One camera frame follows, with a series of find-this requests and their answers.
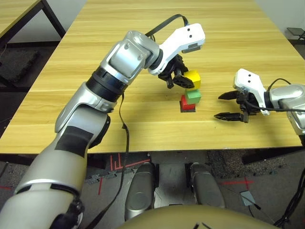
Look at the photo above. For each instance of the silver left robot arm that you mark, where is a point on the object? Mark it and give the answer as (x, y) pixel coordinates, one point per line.
(71, 133)

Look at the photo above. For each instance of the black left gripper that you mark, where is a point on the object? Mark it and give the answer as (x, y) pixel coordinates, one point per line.
(171, 69)

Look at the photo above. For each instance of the grey robot foot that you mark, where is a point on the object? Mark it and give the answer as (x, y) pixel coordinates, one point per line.
(140, 190)
(205, 188)

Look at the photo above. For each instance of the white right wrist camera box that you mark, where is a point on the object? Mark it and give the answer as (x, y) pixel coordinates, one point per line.
(247, 80)

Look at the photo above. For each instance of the yellow wooden block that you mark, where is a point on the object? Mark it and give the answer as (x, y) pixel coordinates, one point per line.
(194, 78)

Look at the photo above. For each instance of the grey puzzle mat pieces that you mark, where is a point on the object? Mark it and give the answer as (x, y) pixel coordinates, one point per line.
(95, 177)

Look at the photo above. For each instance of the black rubber floor mat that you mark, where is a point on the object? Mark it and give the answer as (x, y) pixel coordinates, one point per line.
(16, 64)

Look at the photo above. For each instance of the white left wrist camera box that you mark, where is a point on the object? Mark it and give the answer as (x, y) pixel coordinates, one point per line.
(186, 35)

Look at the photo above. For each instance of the grey right robot foot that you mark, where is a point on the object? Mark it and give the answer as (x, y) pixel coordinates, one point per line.
(205, 188)

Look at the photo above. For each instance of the small grey floor plate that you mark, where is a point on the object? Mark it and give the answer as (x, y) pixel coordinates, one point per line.
(247, 198)

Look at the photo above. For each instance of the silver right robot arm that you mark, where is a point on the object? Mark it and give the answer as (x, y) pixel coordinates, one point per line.
(290, 95)

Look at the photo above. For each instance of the green wooden block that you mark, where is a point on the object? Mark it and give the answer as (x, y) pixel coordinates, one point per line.
(193, 96)

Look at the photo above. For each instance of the dark square stand plate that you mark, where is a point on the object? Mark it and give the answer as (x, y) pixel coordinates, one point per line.
(295, 31)

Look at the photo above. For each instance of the red wooden block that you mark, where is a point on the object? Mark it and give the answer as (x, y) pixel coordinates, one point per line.
(184, 105)

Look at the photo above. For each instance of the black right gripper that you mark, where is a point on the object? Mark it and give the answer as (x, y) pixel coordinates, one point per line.
(245, 102)

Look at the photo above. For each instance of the black table foot bar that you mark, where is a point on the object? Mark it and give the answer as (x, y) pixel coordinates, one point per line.
(267, 156)

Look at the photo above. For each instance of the tan robot torso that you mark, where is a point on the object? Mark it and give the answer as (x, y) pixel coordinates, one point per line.
(190, 219)

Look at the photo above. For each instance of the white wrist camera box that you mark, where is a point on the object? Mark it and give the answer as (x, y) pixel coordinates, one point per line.
(186, 35)
(247, 80)

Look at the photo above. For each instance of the grey left robot foot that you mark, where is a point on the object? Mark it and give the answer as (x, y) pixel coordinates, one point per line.
(140, 190)

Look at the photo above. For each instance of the speckled black foam mat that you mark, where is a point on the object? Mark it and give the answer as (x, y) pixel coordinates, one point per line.
(228, 164)

